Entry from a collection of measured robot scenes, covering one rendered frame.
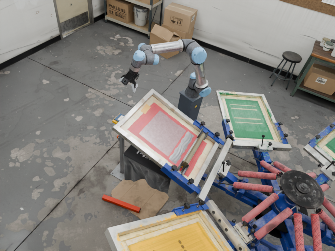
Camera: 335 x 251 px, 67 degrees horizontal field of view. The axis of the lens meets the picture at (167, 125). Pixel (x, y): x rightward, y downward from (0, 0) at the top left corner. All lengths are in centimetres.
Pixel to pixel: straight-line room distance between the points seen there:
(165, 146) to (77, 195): 148
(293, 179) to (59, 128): 301
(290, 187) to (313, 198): 16
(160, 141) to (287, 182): 98
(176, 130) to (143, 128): 30
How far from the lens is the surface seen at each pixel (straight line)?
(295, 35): 547
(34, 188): 337
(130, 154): 226
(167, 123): 218
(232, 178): 215
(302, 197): 199
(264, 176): 210
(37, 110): 422
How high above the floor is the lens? 276
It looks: 46 degrees down
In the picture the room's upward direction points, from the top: 10 degrees clockwise
